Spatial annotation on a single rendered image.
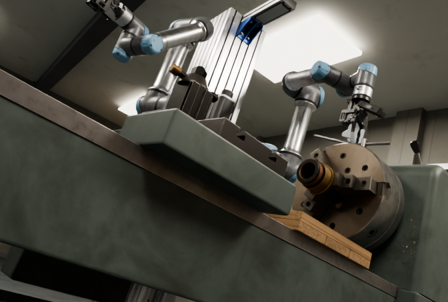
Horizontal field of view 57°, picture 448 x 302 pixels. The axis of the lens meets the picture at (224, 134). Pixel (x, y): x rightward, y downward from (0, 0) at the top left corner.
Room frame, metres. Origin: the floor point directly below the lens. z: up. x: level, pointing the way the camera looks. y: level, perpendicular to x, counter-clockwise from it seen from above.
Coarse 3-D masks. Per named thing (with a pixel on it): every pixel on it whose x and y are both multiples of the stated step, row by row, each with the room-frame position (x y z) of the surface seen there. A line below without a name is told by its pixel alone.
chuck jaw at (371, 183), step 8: (336, 176) 1.10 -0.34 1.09; (344, 176) 1.10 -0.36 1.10; (352, 176) 1.08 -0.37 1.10; (336, 184) 1.09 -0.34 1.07; (344, 184) 1.09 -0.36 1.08; (352, 184) 1.08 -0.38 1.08; (360, 184) 1.08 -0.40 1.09; (368, 184) 1.06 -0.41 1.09; (376, 184) 1.07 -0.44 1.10; (384, 184) 1.07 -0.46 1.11; (344, 192) 1.13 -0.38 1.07; (352, 192) 1.11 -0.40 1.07; (360, 192) 1.09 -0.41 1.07; (368, 192) 1.08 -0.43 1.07; (376, 192) 1.08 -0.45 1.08; (384, 192) 1.07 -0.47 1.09
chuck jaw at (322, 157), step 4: (316, 152) 1.22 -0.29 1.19; (320, 152) 1.20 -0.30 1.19; (324, 152) 1.22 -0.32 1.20; (312, 156) 1.22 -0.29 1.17; (316, 156) 1.22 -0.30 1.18; (320, 156) 1.18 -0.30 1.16; (324, 156) 1.21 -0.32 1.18; (316, 160) 1.19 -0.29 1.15; (320, 160) 1.17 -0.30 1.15; (324, 160) 1.19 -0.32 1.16; (328, 160) 1.22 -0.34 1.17; (328, 164) 1.20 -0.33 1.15; (332, 168) 1.21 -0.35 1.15
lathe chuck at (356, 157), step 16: (352, 144) 1.17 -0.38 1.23; (336, 160) 1.20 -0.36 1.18; (352, 160) 1.16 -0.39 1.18; (368, 160) 1.11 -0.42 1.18; (368, 176) 1.11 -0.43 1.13; (384, 176) 1.07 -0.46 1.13; (304, 192) 1.27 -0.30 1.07; (336, 192) 1.26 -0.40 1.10; (304, 208) 1.26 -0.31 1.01; (336, 208) 1.17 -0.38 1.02; (352, 208) 1.13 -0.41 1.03; (368, 208) 1.09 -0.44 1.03; (384, 208) 1.08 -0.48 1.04; (336, 224) 1.16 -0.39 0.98; (352, 224) 1.12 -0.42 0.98; (368, 224) 1.09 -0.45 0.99; (384, 224) 1.11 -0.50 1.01; (352, 240) 1.14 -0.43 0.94; (368, 240) 1.14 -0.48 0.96
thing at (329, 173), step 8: (312, 160) 1.09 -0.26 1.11; (304, 168) 1.13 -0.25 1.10; (312, 168) 1.14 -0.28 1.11; (320, 168) 1.07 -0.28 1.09; (328, 168) 1.10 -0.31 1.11; (304, 176) 1.14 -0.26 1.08; (312, 176) 1.08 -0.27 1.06; (320, 176) 1.08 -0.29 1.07; (328, 176) 1.09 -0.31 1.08; (304, 184) 1.11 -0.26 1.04; (312, 184) 1.09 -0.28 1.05; (320, 184) 1.09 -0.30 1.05; (328, 184) 1.10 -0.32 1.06; (312, 192) 1.14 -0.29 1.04; (320, 192) 1.12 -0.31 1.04
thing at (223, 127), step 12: (204, 120) 0.69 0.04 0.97; (216, 120) 0.66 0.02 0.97; (228, 120) 0.65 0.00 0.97; (216, 132) 0.65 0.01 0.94; (228, 132) 0.65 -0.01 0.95; (240, 132) 0.68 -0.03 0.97; (240, 144) 0.67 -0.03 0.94; (252, 144) 0.69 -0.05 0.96; (252, 156) 0.70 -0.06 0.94; (264, 156) 0.71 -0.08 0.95; (276, 156) 0.73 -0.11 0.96; (276, 168) 0.74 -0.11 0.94
